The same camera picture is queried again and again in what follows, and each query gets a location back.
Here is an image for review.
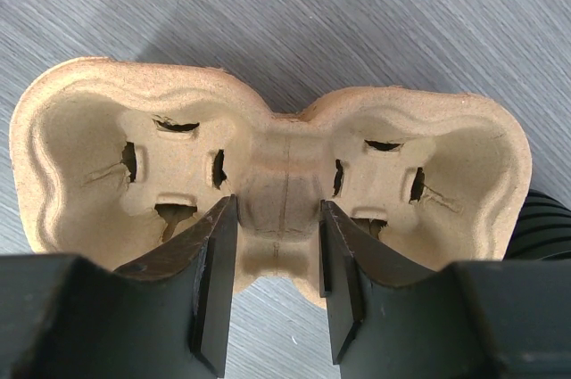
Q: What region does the stack of black lids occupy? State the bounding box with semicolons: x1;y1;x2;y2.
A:
504;189;571;260

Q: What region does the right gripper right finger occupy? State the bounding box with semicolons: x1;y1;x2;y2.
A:
319;201;570;378

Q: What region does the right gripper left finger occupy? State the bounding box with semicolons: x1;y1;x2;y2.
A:
1;196;237;378

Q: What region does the pulp cup carrier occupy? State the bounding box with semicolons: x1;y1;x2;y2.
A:
9;57;532;306

